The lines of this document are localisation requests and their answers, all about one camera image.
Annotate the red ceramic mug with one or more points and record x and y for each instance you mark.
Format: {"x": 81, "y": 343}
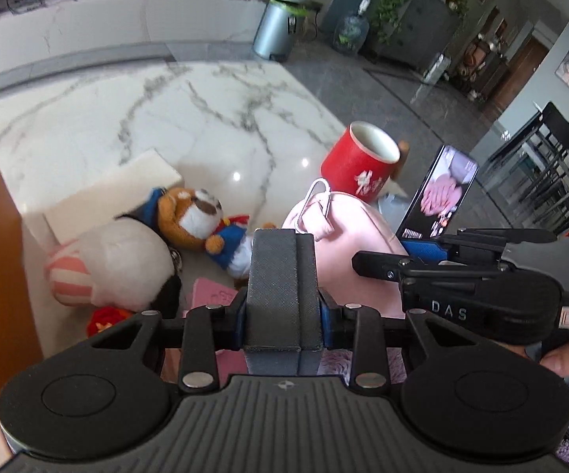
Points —
{"x": 361, "y": 161}

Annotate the black dining chair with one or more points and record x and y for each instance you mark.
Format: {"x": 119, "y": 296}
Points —
{"x": 527, "y": 177}

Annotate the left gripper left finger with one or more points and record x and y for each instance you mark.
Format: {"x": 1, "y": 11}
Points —
{"x": 212, "y": 349}

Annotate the grey textured case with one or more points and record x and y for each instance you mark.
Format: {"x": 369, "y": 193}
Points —
{"x": 283, "y": 334}

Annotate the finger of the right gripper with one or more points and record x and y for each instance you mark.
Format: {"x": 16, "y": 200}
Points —
{"x": 398, "y": 268}
{"x": 431, "y": 252}

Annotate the brown raccoon sailor plush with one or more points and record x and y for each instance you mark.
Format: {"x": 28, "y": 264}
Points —
{"x": 192, "y": 219}

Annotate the white rectangular box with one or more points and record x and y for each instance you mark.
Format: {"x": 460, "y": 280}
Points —
{"x": 116, "y": 193}

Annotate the grey pedal trash bin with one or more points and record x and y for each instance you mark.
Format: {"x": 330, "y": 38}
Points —
{"x": 278, "y": 28}

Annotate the pink pouch with carabiner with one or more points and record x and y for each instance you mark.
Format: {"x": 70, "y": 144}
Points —
{"x": 341, "y": 226}

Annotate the smartphone on stand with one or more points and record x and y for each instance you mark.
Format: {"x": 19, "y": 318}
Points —
{"x": 439, "y": 196}

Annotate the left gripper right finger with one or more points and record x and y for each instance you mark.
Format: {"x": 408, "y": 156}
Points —
{"x": 359, "y": 329}

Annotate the white pink-striped plush toy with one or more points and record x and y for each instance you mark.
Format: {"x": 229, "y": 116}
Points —
{"x": 122, "y": 264}

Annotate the orange red crochet toy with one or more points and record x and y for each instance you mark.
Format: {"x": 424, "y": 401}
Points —
{"x": 105, "y": 317}

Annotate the water jug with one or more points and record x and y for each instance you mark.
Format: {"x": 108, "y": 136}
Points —
{"x": 351, "y": 32}

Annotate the grey drawer cabinet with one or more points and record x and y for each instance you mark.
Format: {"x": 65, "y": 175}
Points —
{"x": 424, "y": 31}

